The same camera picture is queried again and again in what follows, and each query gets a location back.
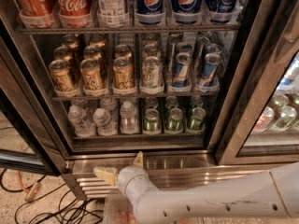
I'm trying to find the green can front right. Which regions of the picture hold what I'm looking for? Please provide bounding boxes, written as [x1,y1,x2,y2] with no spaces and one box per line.
[187,107,206,133]

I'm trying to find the green white 7up can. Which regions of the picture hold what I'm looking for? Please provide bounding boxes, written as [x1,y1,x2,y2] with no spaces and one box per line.
[141,57,164,94]

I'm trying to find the gold can front middle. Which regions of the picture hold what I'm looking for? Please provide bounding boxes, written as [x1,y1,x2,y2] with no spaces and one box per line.
[80,58,107,96]

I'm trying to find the orange cable with plug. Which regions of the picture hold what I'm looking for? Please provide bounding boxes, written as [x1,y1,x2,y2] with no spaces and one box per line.
[16,170,43,203]

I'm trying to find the clear plastic bin left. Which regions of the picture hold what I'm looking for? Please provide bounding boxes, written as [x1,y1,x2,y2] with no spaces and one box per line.
[103,190,202,224]

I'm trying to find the stainless steel fridge cabinet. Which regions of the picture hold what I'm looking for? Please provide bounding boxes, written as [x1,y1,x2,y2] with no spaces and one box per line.
[0,0,299,202]

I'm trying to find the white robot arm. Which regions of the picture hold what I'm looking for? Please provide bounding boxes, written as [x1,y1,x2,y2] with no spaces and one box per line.
[93,154,299,224]

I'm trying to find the clear bottle white label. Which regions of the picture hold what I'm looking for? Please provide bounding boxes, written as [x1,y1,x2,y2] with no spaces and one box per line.
[98,0,128,27]

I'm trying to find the clear plastic bin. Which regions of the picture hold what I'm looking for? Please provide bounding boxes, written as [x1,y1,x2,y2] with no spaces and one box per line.
[203,217,299,224]
[103,190,202,224]

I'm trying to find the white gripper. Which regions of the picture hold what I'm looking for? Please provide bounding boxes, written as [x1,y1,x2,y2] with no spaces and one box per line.
[93,151,150,200]

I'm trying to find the blue Red Bull can left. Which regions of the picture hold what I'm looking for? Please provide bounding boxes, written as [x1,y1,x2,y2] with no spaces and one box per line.
[167,52,192,92]

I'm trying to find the black floor cables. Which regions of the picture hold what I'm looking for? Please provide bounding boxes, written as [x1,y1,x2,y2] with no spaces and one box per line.
[0,168,105,224]

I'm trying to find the red Coca-Cola bottle right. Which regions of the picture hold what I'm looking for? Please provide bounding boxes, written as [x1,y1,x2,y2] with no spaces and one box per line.
[57,0,93,28]

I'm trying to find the blue Pepsi bottle middle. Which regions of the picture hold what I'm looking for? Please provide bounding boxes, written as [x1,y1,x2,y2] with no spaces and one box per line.
[171,0,202,24]

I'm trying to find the blue Red Bull can right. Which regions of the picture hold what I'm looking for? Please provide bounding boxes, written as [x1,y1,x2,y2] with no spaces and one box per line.
[196,53,221,92]

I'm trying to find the red coca-cola bottle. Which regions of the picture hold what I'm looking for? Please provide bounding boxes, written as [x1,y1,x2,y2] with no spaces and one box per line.
[18,0,58,29]
[57,0,93,28]

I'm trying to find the red Coca-Cola bottle left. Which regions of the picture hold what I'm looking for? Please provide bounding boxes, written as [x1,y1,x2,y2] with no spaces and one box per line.
[18,0,58,29]

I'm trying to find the blue Pepsi bottle left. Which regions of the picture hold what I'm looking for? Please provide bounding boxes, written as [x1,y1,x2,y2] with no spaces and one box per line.
[136,0,163,25]

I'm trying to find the blue pepsi bottle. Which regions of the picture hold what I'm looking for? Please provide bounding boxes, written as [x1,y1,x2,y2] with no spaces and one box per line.
[207,0,237,23]
[171,0,202,24]
[136,0,163,25]

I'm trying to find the clear water bottle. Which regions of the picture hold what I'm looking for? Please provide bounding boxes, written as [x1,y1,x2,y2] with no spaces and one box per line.
[68,105,95,137]
[121,101,138,134]
[93,108,117,136]

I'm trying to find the blue red bull can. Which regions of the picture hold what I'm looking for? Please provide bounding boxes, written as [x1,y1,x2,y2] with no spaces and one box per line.
[167,52,192,92]
[196,53,221,92]

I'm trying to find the open fridge glass door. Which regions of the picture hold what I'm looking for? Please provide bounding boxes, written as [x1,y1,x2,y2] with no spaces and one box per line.
[0,21,67,175]

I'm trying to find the green can front middle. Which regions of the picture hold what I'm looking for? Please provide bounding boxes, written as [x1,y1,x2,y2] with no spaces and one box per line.
[165,108,183,133]

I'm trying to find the gold can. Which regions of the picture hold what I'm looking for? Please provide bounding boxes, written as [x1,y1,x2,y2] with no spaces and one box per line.
[113,57,136,94]
[80,58,107,96]
[49,60,78,98]

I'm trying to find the gold can front right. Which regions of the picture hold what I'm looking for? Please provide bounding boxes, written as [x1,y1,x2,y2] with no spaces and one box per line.
[113,57,136,94]

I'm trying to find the gold can front left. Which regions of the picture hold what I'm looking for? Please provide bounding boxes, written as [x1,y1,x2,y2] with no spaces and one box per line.
[49,60,78,98]

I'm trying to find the blue Pepsi bottle right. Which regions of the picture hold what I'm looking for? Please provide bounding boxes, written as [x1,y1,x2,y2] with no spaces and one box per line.
[207,0,237,23]

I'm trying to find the clear plastic bin right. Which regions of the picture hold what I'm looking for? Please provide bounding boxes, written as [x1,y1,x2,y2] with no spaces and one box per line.
[203,217,299,224]

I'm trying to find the right fridge glass door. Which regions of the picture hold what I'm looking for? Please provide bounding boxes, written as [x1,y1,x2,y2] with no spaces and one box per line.
[216,0,299,165]

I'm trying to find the green can front left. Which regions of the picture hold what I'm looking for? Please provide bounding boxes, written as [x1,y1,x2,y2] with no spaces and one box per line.
[143,108,161,135]

